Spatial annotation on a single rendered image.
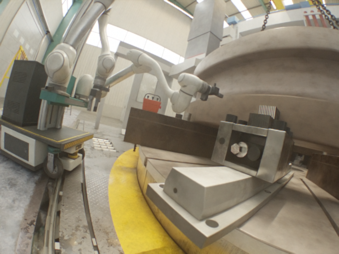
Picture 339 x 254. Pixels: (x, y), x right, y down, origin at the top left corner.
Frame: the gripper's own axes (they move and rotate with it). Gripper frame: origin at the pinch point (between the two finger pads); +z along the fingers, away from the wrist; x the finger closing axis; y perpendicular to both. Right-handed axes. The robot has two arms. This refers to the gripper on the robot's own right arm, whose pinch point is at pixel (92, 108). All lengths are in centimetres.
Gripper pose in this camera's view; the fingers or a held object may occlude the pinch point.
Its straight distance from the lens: 111.4
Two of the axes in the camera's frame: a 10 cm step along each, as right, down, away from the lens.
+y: -9.6, -2.2, -1.9
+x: 1.8, 0.6, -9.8
